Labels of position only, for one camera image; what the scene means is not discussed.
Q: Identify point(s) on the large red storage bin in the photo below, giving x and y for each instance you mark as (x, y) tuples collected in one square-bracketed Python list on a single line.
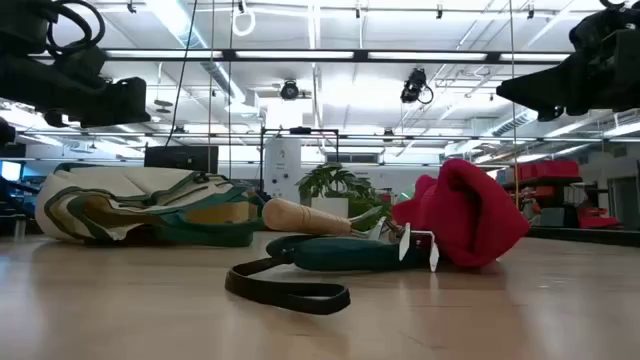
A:
[(547, 170)]

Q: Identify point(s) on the red gardening glove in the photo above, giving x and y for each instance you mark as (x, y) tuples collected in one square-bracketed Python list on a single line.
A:
[(410, 205), (470, 215)]

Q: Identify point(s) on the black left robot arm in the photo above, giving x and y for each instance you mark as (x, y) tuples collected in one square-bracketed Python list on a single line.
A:
[(30, 75)]

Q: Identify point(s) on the round black ceiling camera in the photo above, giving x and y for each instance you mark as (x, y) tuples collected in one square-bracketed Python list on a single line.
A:
[(289, 91)]

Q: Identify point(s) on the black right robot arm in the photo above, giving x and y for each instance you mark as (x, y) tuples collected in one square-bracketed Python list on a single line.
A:
[(600, 25)]

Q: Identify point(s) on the green plant in white pot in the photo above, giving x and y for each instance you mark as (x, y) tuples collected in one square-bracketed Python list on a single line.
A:
[(330, 187)]

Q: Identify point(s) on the black monitor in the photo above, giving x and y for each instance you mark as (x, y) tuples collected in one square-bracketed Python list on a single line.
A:
[(180, 159)]

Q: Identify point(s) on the blue lit screen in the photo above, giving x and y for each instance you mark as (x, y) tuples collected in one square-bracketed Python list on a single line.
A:
[(10, 171)]

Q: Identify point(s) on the small red storage bin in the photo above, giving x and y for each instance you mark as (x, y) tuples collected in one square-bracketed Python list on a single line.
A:
[(597, 220)]

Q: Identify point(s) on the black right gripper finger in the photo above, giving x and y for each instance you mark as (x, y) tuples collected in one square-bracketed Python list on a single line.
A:
[(540, 92)]

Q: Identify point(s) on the black storage shelf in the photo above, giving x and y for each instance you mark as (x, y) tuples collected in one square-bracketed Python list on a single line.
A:
[(545, 181)]

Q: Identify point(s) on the black rectangular frame stand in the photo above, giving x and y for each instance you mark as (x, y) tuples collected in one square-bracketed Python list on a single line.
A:
[(261, 160)]

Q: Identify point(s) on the cream green canvas gardening bag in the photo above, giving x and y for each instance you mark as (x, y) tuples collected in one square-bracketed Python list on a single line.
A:
[(150, 182)]

